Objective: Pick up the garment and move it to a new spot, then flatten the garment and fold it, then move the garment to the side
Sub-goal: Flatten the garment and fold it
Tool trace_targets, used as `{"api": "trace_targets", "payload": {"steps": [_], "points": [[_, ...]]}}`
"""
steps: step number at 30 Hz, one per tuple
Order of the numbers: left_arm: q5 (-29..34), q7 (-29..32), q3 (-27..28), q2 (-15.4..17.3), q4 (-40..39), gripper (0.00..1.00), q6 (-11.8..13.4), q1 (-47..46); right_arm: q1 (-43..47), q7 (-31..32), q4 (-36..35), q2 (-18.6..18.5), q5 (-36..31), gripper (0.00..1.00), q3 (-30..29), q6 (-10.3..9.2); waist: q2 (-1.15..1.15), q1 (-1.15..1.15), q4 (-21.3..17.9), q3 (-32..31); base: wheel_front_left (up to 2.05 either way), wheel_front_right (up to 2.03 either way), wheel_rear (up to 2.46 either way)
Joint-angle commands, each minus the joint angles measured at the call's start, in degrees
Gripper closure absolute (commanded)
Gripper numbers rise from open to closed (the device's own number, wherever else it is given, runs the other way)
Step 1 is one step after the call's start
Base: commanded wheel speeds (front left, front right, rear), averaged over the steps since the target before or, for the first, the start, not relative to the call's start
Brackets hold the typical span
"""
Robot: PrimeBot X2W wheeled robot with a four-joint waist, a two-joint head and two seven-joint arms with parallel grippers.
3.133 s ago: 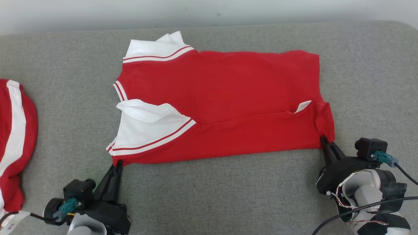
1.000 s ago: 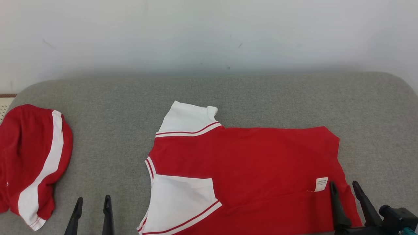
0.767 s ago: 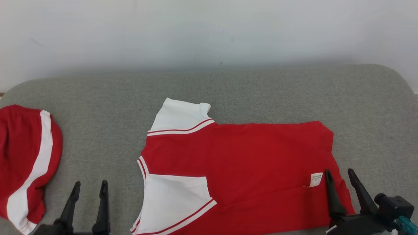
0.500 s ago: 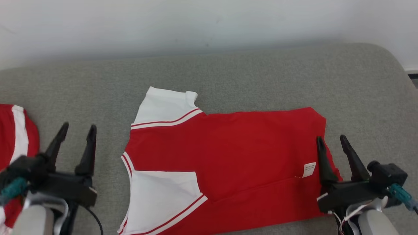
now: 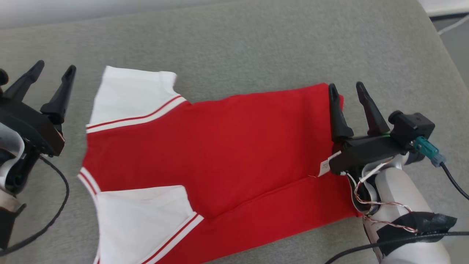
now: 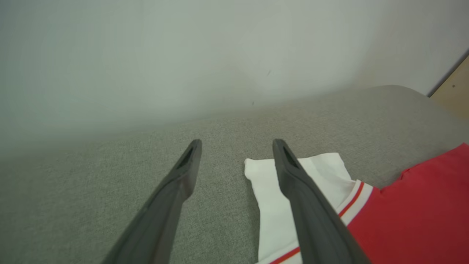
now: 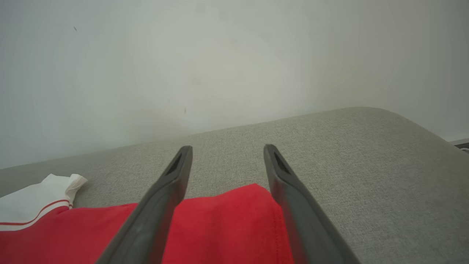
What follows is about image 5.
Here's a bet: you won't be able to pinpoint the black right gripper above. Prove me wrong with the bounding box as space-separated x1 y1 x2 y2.
328 81 404 175

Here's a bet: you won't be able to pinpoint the black right camera cable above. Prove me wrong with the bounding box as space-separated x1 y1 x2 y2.
439 162 469 201

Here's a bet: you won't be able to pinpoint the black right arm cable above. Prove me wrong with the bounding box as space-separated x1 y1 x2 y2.
324 231 469 264

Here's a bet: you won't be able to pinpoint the teal right camera connector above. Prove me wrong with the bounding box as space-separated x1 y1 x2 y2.
413 136 446 168

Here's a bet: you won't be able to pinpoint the white floor cable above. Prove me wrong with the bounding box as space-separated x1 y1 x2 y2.
437 14 469 36

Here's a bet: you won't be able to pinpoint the grey fabric sofa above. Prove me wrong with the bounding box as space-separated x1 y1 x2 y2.
0 0 469 264

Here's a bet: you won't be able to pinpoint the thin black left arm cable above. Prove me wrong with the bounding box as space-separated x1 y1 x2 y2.
0 155 70 256

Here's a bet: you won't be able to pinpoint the red white jersey shirt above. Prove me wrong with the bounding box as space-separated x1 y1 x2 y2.
77 65 361 264

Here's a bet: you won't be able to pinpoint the twisted red white wires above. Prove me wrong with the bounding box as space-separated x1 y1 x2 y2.
346 158 419 234

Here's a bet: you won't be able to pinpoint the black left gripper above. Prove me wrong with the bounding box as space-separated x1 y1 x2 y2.
0 60 77 156

